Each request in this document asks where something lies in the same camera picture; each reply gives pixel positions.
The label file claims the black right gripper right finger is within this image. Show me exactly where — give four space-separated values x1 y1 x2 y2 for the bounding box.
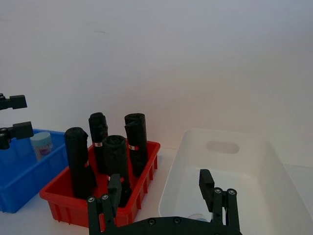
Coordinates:
199 168 242 232

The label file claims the clear jar with blue lid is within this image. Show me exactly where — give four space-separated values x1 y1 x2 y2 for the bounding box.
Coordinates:
30 132 54 161
189 212 210 223

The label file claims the red plastic bin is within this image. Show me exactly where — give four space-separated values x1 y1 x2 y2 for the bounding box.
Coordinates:
39 141 161 229

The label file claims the white plastic bin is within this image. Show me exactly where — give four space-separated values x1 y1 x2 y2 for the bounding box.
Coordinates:
158 129 313 235

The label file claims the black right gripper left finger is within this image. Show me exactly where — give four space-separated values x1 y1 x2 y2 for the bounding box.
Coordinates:
87 173 123 235

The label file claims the blue plastic bin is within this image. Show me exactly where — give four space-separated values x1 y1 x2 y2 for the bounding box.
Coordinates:
0 129 68 214

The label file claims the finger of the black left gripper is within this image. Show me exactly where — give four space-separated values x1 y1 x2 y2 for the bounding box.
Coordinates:
0 121 34 150
0 93 28 111

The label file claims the black rolled bag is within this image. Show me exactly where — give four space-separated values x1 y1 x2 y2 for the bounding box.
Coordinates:
124 113 148 178
64 126 97 199
102 135 133 209
88 112 109 175

